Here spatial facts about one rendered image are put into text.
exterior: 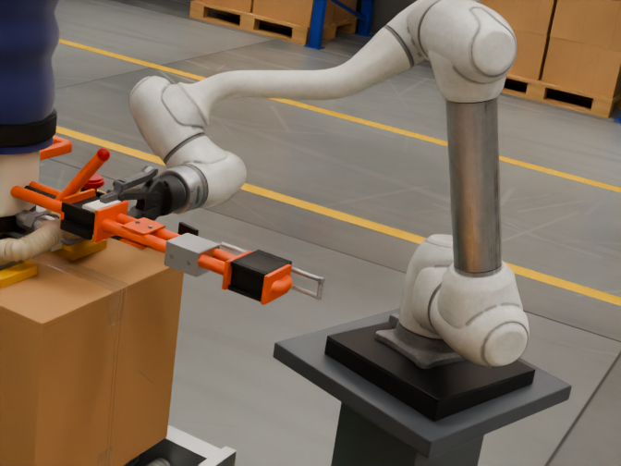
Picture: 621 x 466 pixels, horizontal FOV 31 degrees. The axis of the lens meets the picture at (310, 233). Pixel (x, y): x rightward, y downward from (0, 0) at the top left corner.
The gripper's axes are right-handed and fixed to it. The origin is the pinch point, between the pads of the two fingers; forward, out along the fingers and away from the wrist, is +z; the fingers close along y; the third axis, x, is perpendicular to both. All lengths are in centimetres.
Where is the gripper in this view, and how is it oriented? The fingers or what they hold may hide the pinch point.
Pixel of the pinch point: (100, 216)
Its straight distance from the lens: 203.0
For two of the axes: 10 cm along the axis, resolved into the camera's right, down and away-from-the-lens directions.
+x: -8.5, -2.9, 4.4
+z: -5.1, 2.4, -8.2
